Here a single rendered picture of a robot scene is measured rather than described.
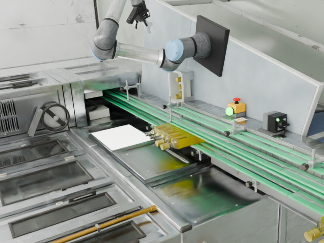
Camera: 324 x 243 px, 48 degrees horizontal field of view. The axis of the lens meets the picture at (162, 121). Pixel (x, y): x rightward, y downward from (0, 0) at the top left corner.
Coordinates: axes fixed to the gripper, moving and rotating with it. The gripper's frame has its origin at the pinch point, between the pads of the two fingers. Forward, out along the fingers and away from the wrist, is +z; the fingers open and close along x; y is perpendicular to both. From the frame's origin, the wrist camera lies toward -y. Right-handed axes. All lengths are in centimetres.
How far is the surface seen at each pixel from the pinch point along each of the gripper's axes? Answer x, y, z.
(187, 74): -38.6, -1.7, 20.6
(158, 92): 4, 1, 54
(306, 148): -135, -27, 11
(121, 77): 40, -6, 48
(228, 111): -85, -18, 19
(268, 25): -56, 61, 15
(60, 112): 47, -61, 46
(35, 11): 314, 49, 63
